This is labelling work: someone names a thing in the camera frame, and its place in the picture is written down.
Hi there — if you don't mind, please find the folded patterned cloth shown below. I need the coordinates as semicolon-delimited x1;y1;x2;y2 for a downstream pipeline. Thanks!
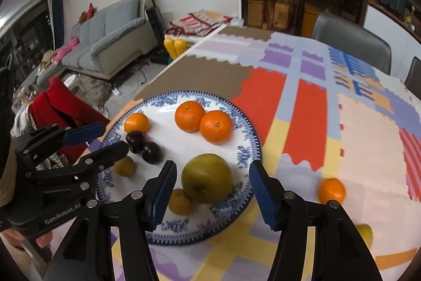
164;9;240;37

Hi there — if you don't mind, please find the black upright vacuum cleaner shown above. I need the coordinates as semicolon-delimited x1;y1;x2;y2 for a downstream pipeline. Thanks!
137;0;168;64

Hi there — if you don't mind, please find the striped white cloth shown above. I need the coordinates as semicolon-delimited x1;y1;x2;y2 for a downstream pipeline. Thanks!
11;100;71;170

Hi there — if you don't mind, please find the brown kiwi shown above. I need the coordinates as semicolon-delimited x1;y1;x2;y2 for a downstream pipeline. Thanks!
168;188;194;216
113;156;137;178

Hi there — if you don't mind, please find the yellow pear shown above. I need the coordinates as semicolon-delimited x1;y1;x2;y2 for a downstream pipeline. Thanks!
355;224;374;249

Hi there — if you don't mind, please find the blue rimmed white plate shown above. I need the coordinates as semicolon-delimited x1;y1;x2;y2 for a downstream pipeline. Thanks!
96;90;262;245

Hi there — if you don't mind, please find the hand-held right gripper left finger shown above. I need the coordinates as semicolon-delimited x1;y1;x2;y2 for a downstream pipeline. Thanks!
49;160;178;281

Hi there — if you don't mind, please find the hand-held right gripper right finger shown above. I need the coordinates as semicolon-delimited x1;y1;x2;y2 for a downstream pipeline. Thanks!
249;160;384;281

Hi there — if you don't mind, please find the grey dining chair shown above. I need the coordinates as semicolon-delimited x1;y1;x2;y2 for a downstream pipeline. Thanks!
404;56;421;91
312;12;392;76

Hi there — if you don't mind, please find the person's left hand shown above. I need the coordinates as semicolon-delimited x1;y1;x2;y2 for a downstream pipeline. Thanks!
7;226;55;252

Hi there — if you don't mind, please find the pink plush toy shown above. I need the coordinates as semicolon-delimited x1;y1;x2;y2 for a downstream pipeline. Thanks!
53;36;81;64

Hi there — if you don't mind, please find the colourful patchwork tablecloth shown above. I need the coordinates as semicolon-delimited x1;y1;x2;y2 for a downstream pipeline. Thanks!
112;26;421;281

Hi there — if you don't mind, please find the red garment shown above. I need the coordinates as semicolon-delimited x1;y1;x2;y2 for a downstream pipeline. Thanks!
29;77;111;163

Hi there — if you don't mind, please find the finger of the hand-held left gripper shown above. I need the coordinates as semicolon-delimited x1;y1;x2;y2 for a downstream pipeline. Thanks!
24;140;129;193
13;122;106;166

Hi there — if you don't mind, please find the grey sofa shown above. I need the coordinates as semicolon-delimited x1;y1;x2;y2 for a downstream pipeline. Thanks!
36;0;158;77

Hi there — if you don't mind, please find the large orange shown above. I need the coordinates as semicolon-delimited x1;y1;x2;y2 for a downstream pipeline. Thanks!
199;110;234;145

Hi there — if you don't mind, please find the dark purple plum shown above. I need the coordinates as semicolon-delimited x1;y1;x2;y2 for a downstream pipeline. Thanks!
126;131;147;154
141;141;163;165

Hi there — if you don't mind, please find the small orange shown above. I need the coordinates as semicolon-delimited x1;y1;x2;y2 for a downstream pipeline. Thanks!
318;178;347;204
124;112;151;133

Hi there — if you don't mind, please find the red plush toy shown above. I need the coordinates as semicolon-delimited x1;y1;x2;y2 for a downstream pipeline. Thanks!
78;3;96;23

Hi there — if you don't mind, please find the yellow padded roll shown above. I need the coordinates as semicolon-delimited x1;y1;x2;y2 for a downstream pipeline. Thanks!
164;37;176;59
174;38;188;58

